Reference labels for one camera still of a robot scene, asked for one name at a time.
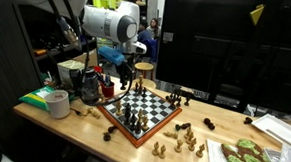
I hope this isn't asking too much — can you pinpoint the white paper cup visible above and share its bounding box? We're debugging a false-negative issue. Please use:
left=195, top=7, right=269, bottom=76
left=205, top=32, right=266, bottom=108
left=42, top=89, right=73, bottom=120

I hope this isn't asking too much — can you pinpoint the grey ribbed cable connector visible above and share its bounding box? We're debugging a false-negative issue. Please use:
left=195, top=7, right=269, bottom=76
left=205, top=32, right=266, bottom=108
left=55, top=15, right=82, bottom=47

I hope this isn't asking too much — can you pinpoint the cardboard box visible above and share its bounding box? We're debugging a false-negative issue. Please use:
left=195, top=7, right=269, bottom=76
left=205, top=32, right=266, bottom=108
left=72, top=47, right=100, bottom=69

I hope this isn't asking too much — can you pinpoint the person in background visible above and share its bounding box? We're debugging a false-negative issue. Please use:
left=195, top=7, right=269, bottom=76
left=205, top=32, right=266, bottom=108
left=139, top=38, right=161, bottom=64

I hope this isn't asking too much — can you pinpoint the red cup with pens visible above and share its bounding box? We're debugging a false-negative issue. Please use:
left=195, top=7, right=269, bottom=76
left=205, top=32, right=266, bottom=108
left=98, top=73, right=117, bottom=99

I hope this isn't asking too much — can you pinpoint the black bottle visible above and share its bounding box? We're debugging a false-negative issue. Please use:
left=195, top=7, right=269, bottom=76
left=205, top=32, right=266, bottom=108
left=81, top=67, right=102, bottom=105

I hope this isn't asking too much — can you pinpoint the white label on partition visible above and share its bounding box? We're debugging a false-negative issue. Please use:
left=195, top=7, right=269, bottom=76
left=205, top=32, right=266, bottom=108
left=163, top=31, right=174, bottom=43

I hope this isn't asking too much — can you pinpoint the checkered wooden chess board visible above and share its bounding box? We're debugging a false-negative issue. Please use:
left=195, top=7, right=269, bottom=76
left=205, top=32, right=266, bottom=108
left=92, top=82, right=184, bottom=151

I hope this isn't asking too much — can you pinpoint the tall black chess piece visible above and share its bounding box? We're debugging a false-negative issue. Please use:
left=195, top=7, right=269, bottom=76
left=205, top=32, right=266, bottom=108
left=123, top=102, right=133, bottom=126

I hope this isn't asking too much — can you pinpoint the white Chemex box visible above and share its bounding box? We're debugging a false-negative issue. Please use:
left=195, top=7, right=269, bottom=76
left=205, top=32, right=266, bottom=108
left=55, top=58, right=87, bottom=87

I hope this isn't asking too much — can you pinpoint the dark chess piece green base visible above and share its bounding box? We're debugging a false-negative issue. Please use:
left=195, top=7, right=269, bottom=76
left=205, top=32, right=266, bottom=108
left=174, top=121, right=192, bottom=132

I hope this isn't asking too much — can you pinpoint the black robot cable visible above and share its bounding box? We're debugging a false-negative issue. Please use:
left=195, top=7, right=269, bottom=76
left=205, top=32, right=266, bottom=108
left=33, top=0, right=140, bottom=108

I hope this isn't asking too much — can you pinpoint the brown green patterned cloth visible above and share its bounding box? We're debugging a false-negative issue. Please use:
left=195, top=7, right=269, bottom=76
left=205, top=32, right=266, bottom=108
left=219, top=137, right=277, bottom=162

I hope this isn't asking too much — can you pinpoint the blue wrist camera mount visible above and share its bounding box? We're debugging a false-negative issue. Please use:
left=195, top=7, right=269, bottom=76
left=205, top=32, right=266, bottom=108
left=96, top=44, right=127, bottom=67

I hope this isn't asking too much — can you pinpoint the white paper towel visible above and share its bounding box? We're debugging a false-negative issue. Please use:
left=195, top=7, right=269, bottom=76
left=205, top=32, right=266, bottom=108
left=204, top=138, right=237, bottom=162

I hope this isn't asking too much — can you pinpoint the clear plastic container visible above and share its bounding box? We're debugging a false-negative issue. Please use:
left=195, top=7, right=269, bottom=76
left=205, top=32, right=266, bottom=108
left=262, top=146, right=282, bottom=162

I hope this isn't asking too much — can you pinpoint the person with long hair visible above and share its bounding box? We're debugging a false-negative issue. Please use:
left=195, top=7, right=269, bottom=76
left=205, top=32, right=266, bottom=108
left=146, top=17, right=162, bottom=40

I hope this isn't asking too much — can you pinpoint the round wooden stool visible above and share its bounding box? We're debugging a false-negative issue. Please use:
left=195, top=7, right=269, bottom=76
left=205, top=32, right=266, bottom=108
left=133, top=60, right=155, bottom=82
left=133, top=77, right=158, bottom=91

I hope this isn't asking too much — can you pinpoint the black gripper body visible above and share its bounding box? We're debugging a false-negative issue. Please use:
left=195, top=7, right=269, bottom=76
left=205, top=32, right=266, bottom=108
left=119, top=53, right=137, bottom=80

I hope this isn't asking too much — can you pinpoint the yellow triangular flag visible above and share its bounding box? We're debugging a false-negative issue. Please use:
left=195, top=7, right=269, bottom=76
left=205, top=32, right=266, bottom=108
left=249, top=2, right=266, bottom=27

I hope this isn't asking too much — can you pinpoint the green wipes packet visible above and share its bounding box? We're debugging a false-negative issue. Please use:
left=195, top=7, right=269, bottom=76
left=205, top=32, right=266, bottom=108
left=18, top=83, right=77, bottom=114

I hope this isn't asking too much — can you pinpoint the white tray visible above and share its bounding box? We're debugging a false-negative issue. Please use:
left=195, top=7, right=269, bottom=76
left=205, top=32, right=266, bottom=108
left=249, top=112, right=291, bottom=149

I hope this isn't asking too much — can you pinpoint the dark shelf unit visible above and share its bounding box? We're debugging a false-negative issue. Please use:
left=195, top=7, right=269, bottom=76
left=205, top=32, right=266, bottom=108
left=14, top=2, right=102, bottom=87

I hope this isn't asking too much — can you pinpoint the tall light chess king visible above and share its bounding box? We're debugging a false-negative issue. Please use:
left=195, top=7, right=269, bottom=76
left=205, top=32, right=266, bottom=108
left=137, top=74, right=146, bottom=89

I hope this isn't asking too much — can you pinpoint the person in blue sweater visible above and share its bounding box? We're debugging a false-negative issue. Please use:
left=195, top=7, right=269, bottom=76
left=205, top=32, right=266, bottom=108
left=137, top=21, right=154, bottom=42

